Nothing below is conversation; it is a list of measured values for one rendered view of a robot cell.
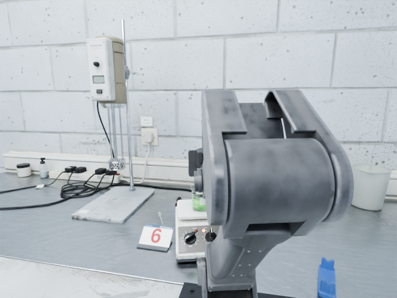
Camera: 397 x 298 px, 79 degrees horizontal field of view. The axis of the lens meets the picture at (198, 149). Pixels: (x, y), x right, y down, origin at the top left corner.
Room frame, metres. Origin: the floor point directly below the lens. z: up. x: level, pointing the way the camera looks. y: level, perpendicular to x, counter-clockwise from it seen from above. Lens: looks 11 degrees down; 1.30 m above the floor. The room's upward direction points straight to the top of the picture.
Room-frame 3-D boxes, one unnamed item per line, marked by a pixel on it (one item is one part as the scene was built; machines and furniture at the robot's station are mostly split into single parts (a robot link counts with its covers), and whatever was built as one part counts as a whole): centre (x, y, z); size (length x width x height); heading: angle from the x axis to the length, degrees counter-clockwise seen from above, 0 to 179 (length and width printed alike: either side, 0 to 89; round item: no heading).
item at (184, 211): (0.68, 0.00, 0.98); 0.12 x 0.12 x 0.01; 5
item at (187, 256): (0.65, 0.00, 0.94); 0.22 x 0.13 x 0.08; 5
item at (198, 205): (0.66, 0.00, 1.02); 0.06 x 0.05 x 0.08; 46
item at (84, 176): (1.20, 0.59, 0.92); 0.40 x 0.06 x 0.04; 78
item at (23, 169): (1.26, 0.95, 0.93); 0.06 x 0.06 x 0.06
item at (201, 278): (0.33, -0.04, 1.02); 0.09 x 0.06 x 0.06; 93
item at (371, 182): (0.90, -0.66, 0.97); 0.18 x 0.13 x 0.15; 144
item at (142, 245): (0.62, 0.12, 0.92); 0.09 x 0.06 x 0.04; 78
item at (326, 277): (0.47, -0.29, 0.92); 0.10 x 0.03 x 0.04; 153
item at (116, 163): (0.91, 0.32, 1.17); 0.07 x 0.07 x 0.25
